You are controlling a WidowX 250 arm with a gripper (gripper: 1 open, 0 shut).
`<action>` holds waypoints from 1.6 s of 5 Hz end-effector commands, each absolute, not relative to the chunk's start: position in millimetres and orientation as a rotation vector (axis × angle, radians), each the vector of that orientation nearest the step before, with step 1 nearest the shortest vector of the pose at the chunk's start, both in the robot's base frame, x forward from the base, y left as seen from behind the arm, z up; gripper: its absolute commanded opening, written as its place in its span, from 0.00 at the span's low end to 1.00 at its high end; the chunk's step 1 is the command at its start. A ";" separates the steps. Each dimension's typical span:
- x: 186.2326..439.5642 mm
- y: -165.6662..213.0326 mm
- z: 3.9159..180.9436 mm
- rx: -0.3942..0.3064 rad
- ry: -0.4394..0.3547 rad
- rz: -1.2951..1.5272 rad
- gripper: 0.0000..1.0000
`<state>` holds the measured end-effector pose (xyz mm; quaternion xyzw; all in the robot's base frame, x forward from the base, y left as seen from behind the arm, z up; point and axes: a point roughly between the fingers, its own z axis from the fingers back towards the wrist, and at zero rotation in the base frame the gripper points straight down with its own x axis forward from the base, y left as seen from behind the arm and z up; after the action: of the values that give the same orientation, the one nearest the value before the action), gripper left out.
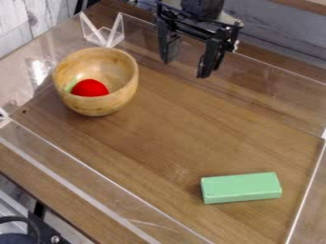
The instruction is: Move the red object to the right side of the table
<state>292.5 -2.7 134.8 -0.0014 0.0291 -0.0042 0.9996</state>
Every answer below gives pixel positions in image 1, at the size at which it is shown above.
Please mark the red strawberry toy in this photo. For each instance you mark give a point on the red strawberry toy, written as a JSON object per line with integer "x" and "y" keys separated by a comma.
{"x": 87, "y": 87}

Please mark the clear acrylic tray wall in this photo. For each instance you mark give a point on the clear acrylic tray wall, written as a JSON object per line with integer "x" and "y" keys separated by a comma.
{"x": 120, "y": 175}

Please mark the green rectangular block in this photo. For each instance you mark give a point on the green rectangular block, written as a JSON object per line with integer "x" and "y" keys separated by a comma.
{"x": 241, "y": 187}

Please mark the wooden bowl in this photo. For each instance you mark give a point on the wooden bowl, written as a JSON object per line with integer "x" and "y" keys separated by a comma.
{"x": 108, "y": 65}

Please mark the black clamp under table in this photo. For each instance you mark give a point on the black clamp under table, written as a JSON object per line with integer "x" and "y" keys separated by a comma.
{"x": 23, "y": 228}

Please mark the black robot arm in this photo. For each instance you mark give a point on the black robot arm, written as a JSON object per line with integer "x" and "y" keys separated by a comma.
{"x": 202, "y": 20}

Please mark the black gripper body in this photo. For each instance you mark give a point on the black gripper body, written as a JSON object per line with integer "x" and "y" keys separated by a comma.
{"x": 202, "y": 19}

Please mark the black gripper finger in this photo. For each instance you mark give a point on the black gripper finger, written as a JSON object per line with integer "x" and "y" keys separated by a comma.
{"x": 211, "y": 57}
{"x": 169, "y": 41}

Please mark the clear acrylic corner bracket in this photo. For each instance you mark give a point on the clear acrylic corner bracket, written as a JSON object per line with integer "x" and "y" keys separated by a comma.
{"x": 104, "y": 37}

